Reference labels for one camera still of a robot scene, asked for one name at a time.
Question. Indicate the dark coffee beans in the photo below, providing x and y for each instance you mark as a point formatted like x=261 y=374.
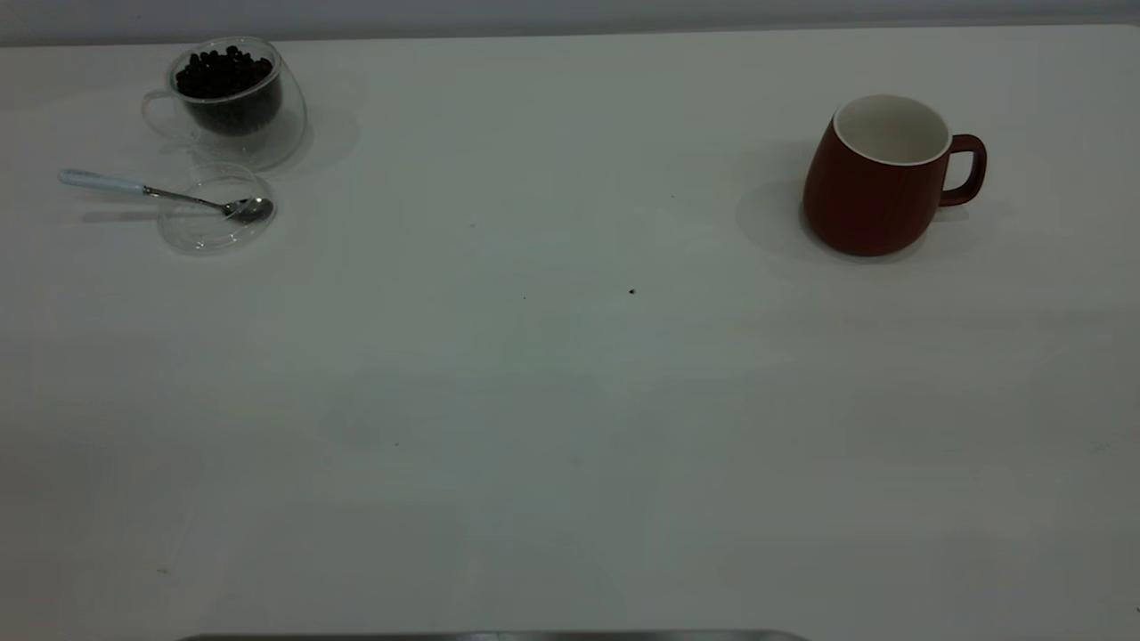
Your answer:
x=223 y=80

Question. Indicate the red ceramic mug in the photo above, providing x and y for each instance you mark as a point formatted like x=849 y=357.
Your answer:
x=864 y=205

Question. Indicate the small clear glass dish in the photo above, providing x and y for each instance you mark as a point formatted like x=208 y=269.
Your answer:
x=205 y=239

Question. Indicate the clear glass cup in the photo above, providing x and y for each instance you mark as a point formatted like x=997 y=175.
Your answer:
x=287 y=120

